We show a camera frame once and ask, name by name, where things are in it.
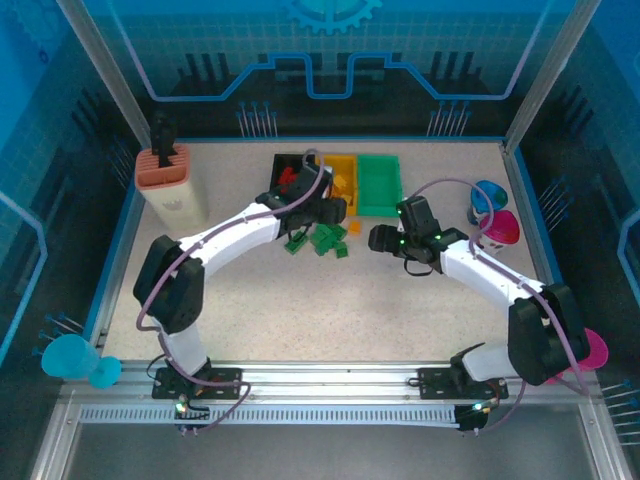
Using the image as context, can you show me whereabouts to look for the pink plastic goblet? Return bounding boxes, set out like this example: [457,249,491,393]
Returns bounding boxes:
[544,327,610,386]

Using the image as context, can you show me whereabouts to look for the yellow plastic bin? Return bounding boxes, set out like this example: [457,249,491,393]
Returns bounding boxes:
[319,153,360,217]

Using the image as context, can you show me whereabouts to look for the aluminium side rail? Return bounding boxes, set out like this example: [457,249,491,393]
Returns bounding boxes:
[501,141,556,301]

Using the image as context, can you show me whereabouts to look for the black knife handle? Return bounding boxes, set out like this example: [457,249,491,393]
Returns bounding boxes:
[150,110,177,169]

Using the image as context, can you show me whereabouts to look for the black plastic bin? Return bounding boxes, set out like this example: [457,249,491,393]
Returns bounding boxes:
[268,153,321,201]

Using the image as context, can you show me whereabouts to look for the magenta plastic cup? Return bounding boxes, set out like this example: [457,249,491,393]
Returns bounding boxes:
[478,209,521,256]

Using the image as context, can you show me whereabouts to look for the cyan plastic goblet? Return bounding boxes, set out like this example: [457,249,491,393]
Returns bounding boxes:
[40,333,123,390]

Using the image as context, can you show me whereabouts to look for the blue plastic cup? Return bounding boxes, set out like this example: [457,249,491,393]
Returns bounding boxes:
[467,179,509,226]

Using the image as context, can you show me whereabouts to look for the aluminium mounting rail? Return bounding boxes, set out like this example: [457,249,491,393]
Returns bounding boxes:
[107,359,601,402]

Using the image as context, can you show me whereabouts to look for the aluminium frame post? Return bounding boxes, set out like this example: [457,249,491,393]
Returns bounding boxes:
[54,0,154,151]
[503,0,604,151]

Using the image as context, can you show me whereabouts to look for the white slotted cable duct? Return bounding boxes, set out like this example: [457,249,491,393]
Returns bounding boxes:
[79,403,461,426]

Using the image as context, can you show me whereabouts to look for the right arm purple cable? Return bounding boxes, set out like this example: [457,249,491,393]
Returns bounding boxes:
[409,178,592,435]

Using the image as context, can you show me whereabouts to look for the black controller box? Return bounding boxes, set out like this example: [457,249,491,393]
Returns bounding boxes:
[455,399,495,435]
[172,399,212,435]

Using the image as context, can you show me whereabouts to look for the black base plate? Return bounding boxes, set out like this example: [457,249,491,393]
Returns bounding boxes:
[151,366,245,401]
[417,366,510,401]

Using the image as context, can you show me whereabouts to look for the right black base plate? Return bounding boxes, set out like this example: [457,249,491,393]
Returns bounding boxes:
[417,366,510,401]

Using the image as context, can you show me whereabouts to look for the green flat lego plate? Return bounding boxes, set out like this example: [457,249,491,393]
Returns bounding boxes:
[283,232,310,255]

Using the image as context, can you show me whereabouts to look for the green plastic bin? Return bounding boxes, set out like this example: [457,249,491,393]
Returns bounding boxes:
[355,153,404,219]

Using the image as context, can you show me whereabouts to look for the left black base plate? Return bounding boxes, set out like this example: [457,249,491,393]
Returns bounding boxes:
[151,366,245,401]

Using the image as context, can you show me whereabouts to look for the cream pink knife block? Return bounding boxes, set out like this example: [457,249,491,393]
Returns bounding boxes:
[134,145,210,231]

